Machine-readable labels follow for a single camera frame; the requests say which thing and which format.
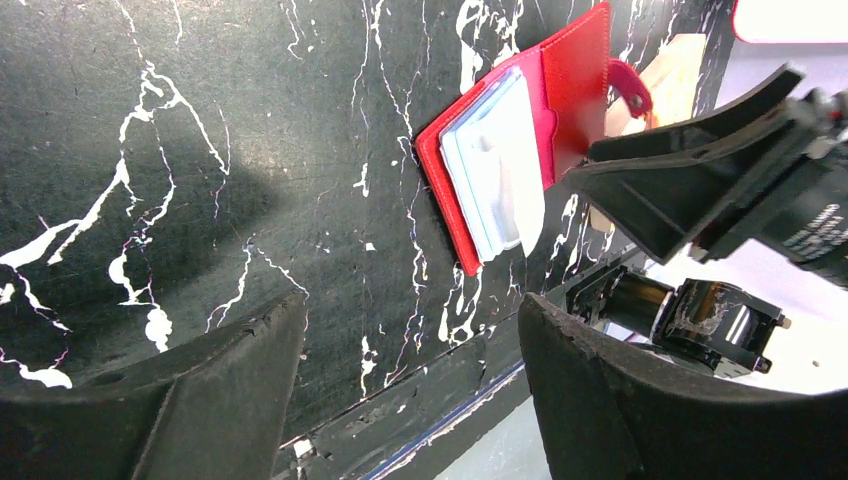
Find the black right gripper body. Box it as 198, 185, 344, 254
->
690, 89, 847, 288

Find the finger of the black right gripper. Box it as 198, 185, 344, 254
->
563, 64, 804, 263

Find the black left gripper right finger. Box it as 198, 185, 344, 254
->
518, 293, 847, 479

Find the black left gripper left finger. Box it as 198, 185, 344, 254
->
1, 291, 307, 479

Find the red leather card holder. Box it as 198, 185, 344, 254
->
414, 1, 653, 275

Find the pink framed whiteboard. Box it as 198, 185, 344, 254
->
732, 0, 847, 44

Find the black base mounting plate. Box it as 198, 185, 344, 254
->
274, 315, 529, 479

